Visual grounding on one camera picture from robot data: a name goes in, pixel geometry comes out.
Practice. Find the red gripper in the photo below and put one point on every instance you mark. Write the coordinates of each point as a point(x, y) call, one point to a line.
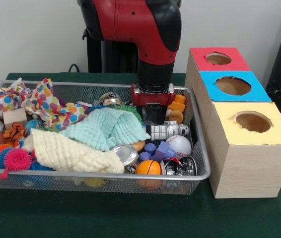
point(153, 98)

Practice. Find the orange rubber toy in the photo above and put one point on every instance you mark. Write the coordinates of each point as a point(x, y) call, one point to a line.
point(177, 104)

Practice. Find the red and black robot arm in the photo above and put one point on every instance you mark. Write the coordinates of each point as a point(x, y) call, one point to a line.
point(145, 25)

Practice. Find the clear mesh bin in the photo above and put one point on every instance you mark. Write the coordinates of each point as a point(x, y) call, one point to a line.
point(81, 184)

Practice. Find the wooden box with three holes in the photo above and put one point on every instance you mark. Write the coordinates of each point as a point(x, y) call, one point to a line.
point(249, 158)

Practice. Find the green spiky ball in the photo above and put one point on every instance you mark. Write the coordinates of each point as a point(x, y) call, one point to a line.
point(133, 110)

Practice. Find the white ball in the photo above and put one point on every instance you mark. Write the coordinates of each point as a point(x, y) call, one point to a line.
point(179, 147)

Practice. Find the silver can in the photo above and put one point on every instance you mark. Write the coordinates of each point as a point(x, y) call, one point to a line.
point(125, 154)

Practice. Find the mint green cloth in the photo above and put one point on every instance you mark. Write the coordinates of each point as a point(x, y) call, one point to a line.
point(105, 130)

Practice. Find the small orange basketball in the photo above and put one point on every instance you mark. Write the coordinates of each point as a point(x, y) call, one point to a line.
point(149, 167)

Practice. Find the cream yellow cloth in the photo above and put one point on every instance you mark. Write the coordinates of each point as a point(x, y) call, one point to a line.
point(71, 151)

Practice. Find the polka dot cloth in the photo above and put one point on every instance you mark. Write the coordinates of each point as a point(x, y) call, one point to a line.
point(51, 106)

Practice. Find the pink spiky ball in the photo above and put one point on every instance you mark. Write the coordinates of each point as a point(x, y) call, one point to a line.
point(17, 158)

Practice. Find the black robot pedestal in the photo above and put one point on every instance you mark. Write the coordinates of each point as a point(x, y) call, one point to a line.
point(110, 57)

